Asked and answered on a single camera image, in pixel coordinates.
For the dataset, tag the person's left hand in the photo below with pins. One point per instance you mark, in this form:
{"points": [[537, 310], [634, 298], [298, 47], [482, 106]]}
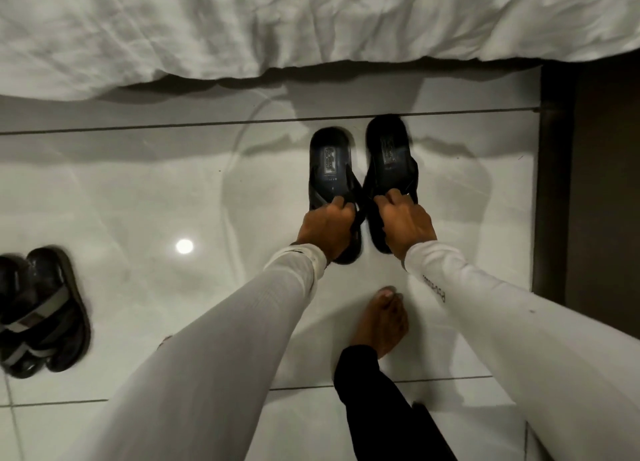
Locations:
{"points": [[324, 230]]}

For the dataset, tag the person's right hand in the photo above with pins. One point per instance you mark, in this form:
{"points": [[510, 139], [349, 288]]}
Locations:
{"points": [[406, 231]]}

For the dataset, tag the person's left fingers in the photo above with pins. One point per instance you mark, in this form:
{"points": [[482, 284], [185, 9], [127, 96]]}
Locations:
{"points": [[343, 207]]}

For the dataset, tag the person's right fingers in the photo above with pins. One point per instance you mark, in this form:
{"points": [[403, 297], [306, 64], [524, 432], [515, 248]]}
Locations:
{"points": [[395, 202]]}

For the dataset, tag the black slide sandal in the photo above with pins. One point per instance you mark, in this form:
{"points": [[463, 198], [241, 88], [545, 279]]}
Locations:
{"points": [[330, 158], [389, 151]]}

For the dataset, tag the person's left forearm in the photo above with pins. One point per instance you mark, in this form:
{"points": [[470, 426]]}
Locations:
{"points": [[215, 355]]}

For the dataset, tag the person's right forearm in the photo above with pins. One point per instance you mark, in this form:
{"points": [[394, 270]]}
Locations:
{"points": [[530, 335]]}

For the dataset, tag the person's bare foot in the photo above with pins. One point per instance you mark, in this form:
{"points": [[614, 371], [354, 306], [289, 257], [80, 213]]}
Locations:
{"points": [[381, 321]]}

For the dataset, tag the white bed sheet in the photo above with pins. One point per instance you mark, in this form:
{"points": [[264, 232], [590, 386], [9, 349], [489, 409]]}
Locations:
{"points": [[280, 21]]}

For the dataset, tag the person's black trouser leg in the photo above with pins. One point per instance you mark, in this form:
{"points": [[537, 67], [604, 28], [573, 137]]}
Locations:
{"points": [[380, 410]]}

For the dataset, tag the dark wooden bed frame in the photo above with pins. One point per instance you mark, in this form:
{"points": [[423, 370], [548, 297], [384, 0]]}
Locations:
{"points": [[595, 186]]}

